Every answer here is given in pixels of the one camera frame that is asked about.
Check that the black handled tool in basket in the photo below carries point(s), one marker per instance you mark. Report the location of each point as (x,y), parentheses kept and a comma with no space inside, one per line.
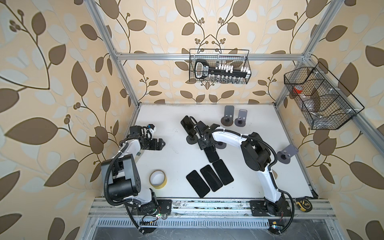
(203,70)

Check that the back wire basket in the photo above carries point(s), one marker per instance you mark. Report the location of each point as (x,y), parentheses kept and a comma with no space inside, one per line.
(235,57)

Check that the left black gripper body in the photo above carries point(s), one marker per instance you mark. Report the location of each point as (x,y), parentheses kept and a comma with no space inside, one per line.
(149,145)

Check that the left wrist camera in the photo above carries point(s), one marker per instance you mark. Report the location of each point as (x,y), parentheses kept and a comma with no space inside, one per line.
(142,132)

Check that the black phone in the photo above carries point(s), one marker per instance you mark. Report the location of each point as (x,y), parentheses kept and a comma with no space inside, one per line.
(211,178)
(211,154)
(198,184)
(188,126)
(223,172)

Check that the yellow black tape measure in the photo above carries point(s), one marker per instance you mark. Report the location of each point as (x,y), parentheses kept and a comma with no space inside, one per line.
(304,204)

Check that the red cap plastic bottle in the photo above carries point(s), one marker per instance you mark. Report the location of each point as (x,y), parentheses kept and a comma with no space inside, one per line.
(300,96)

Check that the yellow tape roll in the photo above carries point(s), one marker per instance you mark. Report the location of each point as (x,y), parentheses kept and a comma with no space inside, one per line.
(158,179)

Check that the brown cork oval pad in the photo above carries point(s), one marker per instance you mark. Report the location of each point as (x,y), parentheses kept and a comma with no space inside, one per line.
(275,174)

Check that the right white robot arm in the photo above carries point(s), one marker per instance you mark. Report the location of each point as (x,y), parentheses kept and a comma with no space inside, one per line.
(259,156)

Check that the side wire basket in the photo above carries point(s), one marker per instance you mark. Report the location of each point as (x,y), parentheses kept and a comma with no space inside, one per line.
(333,104)

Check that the phone stand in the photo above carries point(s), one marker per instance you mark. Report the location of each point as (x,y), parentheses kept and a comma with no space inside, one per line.
(285,155)
(192,140)
(228,119)
(220,145)

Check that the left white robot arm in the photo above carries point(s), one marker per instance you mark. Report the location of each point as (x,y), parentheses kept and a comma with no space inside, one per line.
(122,183)

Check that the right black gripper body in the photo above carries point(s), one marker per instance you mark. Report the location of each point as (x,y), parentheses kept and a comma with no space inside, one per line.
(202,143)

